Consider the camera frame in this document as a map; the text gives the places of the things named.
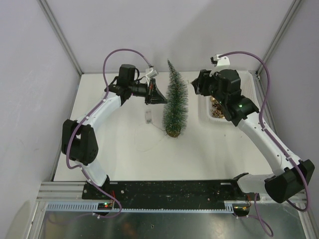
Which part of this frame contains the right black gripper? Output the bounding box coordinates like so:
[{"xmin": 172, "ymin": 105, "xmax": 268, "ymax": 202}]
[{"xmin": 192, "ymin": 69, "xmax": 227, "ymax": 105}]

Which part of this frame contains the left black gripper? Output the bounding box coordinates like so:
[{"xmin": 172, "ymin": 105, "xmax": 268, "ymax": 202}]
[{"xmin": 129, "ymin": 79, "xmax": 167, "ymax": 106}]

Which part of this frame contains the clear fairy light battery box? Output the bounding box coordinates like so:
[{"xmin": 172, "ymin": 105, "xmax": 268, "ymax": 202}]
[{"xmin": 145, "ymin": 110, "xmax": 153, "ymax": 124}]

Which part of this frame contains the small gold bauble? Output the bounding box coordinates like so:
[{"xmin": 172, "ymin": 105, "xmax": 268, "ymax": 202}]
[{"xmin": 209, "ymin": 97, "xmax": 218, "ymax": 103}]

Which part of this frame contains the small green christmas tree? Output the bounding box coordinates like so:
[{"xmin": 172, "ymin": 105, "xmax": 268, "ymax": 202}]
[{"xmin": 162, "ymin": 61, "xmax": 188, "ymax": 138}]

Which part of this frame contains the thin fairy light wire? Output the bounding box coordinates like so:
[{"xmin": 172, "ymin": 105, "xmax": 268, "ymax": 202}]
[{"xmin": 133, "ymin": 121, "xmax": 167, "ymax": 152}]

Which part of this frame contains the white plastic basket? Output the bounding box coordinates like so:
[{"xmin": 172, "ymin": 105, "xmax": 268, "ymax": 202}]
[{"xmin": 198, "ymin": 71, "xmax": 260, "ymax": 124}]

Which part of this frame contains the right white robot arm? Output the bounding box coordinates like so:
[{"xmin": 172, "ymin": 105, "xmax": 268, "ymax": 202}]
[{"xmin": 191, "ymin": 69, "xmax": 315, "ymax": 203}]

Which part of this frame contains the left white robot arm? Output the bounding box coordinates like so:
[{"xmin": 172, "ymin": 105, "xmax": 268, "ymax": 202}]
[{"xmin": 61, "ymin": 64, "xmax": 167, "ymax": 199}]

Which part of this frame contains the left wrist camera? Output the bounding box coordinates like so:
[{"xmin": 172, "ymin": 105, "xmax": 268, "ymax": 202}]
[{"xmin": 145, "ymin": 66, "xmax": 158, "ymax": 85}]

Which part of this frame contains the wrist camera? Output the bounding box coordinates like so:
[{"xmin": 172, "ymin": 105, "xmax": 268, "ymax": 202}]
[
  {"xmin": 145, "ymin": 66, "xmax": 158, "ymax": 85},
  {"xmin": 210, "ymin": 54, "xmax": 230, "ymax": 75}
]

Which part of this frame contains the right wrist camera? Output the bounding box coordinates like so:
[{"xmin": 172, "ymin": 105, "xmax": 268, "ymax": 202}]
[{"xmin": 210, "ymin": 54, "xmax": 230, "ymax": 75}]

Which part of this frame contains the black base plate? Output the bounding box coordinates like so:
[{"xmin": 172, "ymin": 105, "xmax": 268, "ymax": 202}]
[{"xmin": 82, "ymin": 179, "xmax": 261, "ymax": 210}]

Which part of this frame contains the grey slotted cable duct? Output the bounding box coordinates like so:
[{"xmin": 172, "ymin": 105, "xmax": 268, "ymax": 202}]
[{"xmin": 45, "ymin": 201, "xmax": 235, "ymax": 213}]

